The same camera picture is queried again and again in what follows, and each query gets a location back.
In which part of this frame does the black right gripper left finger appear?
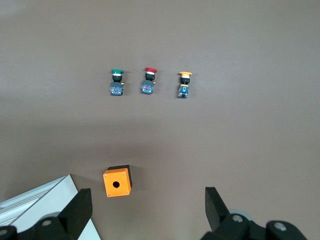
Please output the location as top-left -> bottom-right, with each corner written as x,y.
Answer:
0,188 -> 92,240

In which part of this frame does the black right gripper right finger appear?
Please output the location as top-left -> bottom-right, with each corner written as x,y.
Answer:
201,186 -> 308,240

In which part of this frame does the green mushroom push button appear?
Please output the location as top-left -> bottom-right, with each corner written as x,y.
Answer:
109,68 -> 125,97

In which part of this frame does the white drawer cabinet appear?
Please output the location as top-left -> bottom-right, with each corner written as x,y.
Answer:
0,173 -> 102,240

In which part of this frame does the yellow mushroom push button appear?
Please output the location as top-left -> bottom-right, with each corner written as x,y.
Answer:
177,71 -> 194,99

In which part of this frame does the red mushroom push button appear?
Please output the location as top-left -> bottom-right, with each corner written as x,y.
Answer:
140,66 -> 159,96

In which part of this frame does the orange button enclosure box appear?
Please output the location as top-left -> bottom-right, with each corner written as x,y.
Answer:
102,164 -> 134,199

